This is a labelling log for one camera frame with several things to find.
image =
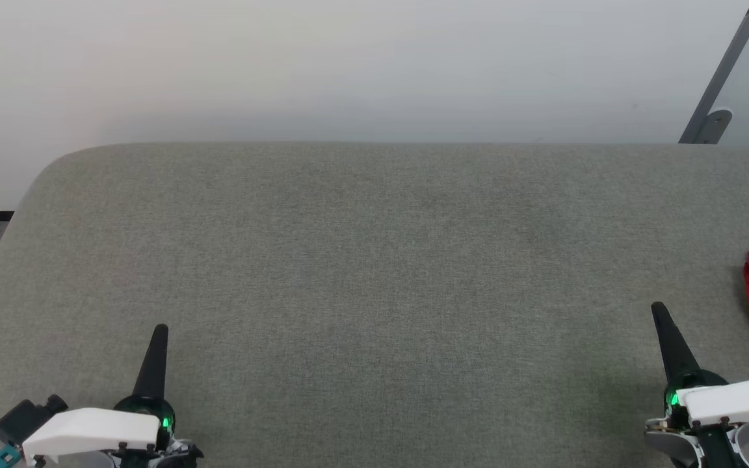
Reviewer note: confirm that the teal left camera connector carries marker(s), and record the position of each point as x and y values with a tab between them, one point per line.
0	458

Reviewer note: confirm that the grey fabric sofa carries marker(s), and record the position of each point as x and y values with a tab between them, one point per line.
381	292

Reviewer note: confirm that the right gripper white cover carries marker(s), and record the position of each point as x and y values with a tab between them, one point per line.
738	402

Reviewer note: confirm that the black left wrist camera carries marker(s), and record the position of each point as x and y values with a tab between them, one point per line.
23	419

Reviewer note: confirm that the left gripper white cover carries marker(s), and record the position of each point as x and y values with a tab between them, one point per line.
88	429

